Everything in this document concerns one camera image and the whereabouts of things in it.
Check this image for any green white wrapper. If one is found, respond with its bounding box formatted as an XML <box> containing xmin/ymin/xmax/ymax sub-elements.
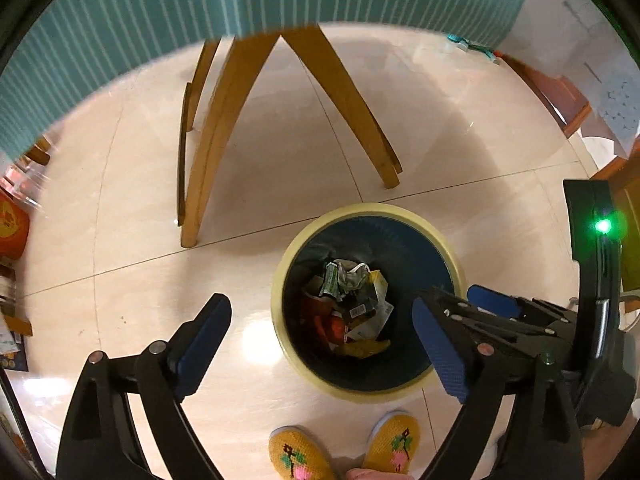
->
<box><xmin>319</xmin><ymin>261</ymin><xmax>349</xmax><ymax>302</ymax></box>

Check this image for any red snack package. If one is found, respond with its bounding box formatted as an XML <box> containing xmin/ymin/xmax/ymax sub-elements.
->
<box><xmin>303</xmin><ymin>296</ymin><xmax>346</xmax><ymax>346</ymax></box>

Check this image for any yellow rimmed trash bin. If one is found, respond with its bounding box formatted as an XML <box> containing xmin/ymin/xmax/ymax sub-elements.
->
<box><xmin>271</xmin><ymin>203</ymin><xmax>465</xmax><ymax>403</ymax></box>

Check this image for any right yellow embroidered slipper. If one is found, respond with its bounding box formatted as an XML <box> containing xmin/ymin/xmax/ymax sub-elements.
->
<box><xmin>362</xmin><ymin>411</ymin><xmax>421</xmax><ymax>474</ymax></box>

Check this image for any yellow embroidered slipper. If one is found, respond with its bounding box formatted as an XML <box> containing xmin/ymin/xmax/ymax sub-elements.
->
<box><xmin>362</xmin><ymin>411</ymin><xmax>421</xmax><ymax>474</ymax></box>
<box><xmin>269</xmin><ymin>426</ymin><xmax>337</xmax><ymax>480</ymax></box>

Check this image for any left yellow embroidered slipper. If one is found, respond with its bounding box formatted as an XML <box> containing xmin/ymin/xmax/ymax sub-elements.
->
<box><xmin>269</xmin><ymin>426</ymin><xmax>337</xmax><ymax>480</ymax></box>

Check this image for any red bucket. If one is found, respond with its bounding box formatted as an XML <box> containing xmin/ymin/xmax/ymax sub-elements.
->
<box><xmin>0</xmin><ymin>190</ymin><xmax>30</xmax><ymax>261</ymax></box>

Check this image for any wooden table leg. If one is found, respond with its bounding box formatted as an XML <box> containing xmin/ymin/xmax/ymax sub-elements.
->
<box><xmin>282</xmin><ymin>25</ymin><xmax>402</xmax><ymax>188</ymax></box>
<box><xmin>180</xmin><ymin>32</ymin><xmax>280</xmax><ymax>248</ymax></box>

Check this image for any patterned teal white tablecloth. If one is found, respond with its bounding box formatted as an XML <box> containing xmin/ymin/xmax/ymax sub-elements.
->
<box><xmin>1</xmin><ymin>0</ymin><xmax>524</xmax><ymax>158</ymax></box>

